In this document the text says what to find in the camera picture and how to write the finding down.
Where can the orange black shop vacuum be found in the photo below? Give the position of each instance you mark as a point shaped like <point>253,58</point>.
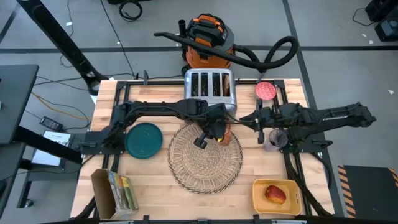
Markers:
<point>208,40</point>

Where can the red apple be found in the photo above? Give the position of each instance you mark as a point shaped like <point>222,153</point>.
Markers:
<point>275,194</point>

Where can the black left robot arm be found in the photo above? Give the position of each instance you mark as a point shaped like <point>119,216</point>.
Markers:
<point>161,109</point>

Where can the white paper booklet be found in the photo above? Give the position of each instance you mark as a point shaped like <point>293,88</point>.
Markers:
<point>46,157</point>

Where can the black floor equipment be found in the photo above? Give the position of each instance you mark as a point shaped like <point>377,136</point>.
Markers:
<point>385,28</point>

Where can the black desk leg beam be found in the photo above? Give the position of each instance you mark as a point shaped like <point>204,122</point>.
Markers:
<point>34,138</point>

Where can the silver four-slot toaster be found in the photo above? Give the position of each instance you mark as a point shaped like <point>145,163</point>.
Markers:
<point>210,77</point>

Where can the colourful cereal box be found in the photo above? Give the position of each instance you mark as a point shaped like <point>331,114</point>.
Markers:
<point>122,193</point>

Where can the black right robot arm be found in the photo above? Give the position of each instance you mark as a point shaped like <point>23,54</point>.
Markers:
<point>342,115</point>

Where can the brown toast slice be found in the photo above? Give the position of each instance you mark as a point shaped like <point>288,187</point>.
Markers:
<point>226,85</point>

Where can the clear plastic cup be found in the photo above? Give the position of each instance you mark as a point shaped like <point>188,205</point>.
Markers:
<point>278,138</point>

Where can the black metal table frame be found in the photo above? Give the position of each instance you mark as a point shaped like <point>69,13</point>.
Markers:
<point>155,82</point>

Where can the yellow plastic bin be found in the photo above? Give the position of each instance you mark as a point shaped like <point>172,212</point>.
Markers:
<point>261,202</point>

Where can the black hazard-striped floor mat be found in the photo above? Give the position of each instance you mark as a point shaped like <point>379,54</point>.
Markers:
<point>367,193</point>

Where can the orange translucent cup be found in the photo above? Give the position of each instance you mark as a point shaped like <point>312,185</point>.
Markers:
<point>226,138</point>

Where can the teal round plate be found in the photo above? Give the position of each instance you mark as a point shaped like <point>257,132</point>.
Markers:
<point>143,140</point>

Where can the round woven placemat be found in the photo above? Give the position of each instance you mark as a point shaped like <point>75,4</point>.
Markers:
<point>205,168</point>

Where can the black power adapter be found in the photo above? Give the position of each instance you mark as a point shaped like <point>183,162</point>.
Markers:
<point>51,124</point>

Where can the black desk top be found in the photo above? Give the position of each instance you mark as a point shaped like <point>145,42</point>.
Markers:
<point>15,99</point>

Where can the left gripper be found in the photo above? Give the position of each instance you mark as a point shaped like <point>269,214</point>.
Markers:
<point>216,127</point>

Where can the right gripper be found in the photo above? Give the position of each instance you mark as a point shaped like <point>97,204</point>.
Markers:
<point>270,116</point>

